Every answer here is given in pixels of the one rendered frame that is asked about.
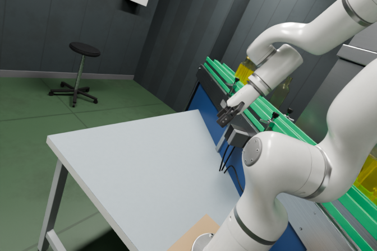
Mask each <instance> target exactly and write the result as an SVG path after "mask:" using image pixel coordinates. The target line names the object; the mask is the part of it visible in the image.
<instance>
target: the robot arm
mask: <svg viewBox="0 0 377 251"><path fill-rule="evenodd" d="M375 22H377V0H337V1H336V2H334V3H333V4H332V5H331V6H330V7H329V8H327V9H326V10H325V11H324V12H323V13H322V14H321V15H319V16H318V17H317V18H316V19H315V20H314V21H312V22H311V23H309V24H302V23H294V22H289V23H283V24H278V25H275V26H272V27H270V28H268V29H267V30H265V31H264V32H263V33H262V34H260V35H259V36H258V37H257V38H256V39H255V40H254V41H253V42H252V43H251V45H250V46H249V47H248V49H247V56H248V57H249V58H250V59H251V61H252V62H253V63H254V64H255V65H256V66H257V67H258V68H257V70H256V71H255V72H254V73H253V74H251V75H250V76H249V77H248V79H249V81H248V80H247V81H246V82H247V83H248V84H247V85H245V86H244V87H243V88H241V89H240V90H239V91H238V92H237V93H235V94H234V95H233V96H232V97H231V98H230V99H229V100H227V106H226V107H225V108H223V109H222V110H221V111H220V112H219V113H218V114H217V117H218V118H219V119H218V120H217V123H218V124H219V125H220V126H221V127H222V128H224V127H225V126H226V125H227V124H228V123H229V122H230V121H231V120H232V119H233V118H234V117H235V116H236V115H239V114H241V113H242V112H243V111H244V110H245V109H247V108H248V107H249V106H250V105H251V104H252V103H253V102H254V101H255V100H256V99H257V98H258V97H259V96H261V97H263V94H264V95H265V96H267V94H268V93H270V92H271V91H272V90H273V89H274V88H276V87H277V86H278V85H279V84H280V83H281V82H282V81H283V80H284V79H286V78H287V77H288V76H289V75H290V74H291V73H292V72H293V71H294V70H296V69H297V68H298V67H299V66H300V65H302V64H303V62H304V61H303V59H302V57H301V55H300V54H299V52H298V51H297V50H296V49H294V48H293V47H291V46H290V45H288V44H283V45H282V46H281V47H280V48H279V49H278V50H277V49H276V48H275V47H273V46H272V43H275V42H285V43H290V44H293V45H295V46H297V47H299V48H301V49H303V50H305V51H307V52H309V53H311V54H313V55H322V54H325V53H327V52H328V51H330V50H332V49H334V48H335V47H337V46H338V45H340V44H342V43H343V42H344V41H346V40H348V39H349V38H351V37H353V36H354V35H356V34H357V33H359V32H360V31H362V30H364V29H365V28H367V27H369V26H370V25H372V24H373V23H375ZM327 126H328V133H327V135H326V137H325V138H324V139H323V140H322V141H321V142H320V143H319V144H317V145H315V146H313V145H310V144H308V143H306V142H303V141H300V140H298V139H296V138H293V137H291V136H288V135H286V134H283V133H279V132H273V131H265V132H260V133H258V134H256V135H255V136H253V138H251V139H250V140H249V141H248V143H247V144H246V146H245V147H244V149H243V152H242V164H243V170H244V174H245V190H244V192H243V194H242V196H241V198H240V199H239V200H238V202H237V203H236V205H235V206H234V208H233V209H232V211H231V212H230V213H229V215H228V216H227V218H226V219H225V221H224V222H223V223H222V225H221V227H220V228H219V229H218V231H217V232H216V234H214V233H206V234H202V235H200V236H199V237H198V238H196V240H195V241H194V243H193V245H192V247H191V251H269V250H270V249H271V247H272V246H273V245H274V244H275V243H276V241H277V240H278V239H279V238H280V237H281V236H282V234H283V233H284V231H285V229H286V228H287V225H288V213H287V211H286V209H285V207H284V205H283V204H282V203H281V202H280V201H279V199H277V198H276V196H277V195H278V194H280V193H287V194H290V195H292V196H295V197H298V198H302V199H305V200H308V201H312V202H317V203H327V202H332V201H335V200H336V199H338V198H340V197H341V196H343V195H344V194H345V193H346V192H347V191H348V190H349V189H350V188H351V187H352V185H353V184H354V182H355V180H356V179H357V177H358V175H359V173H360V171H361V169H362V167H363V165H364V163H365V161H366V159H367V157H368V155H369V153H370V152H371V150H372V149H373V148H374V146H375V145H376V144H377V59H375V60H373V61H372V62H370V63H369V64H368V65H367V66H366V67H365V68H364V69H362V70H361V71H360V72H359V73H358V74H357V75H356V76H355V77H354V78H353V79H352V80H351V81H350V82H349V83H348V84H347V85H346V86H345V87H344V88H343V90H342V91H341V92H340V93H339V94H338V95H337V96H336V98H335V99H334V100H333V102H332V104H331V106H330V107H329V110H328V112H327Z"/></svg>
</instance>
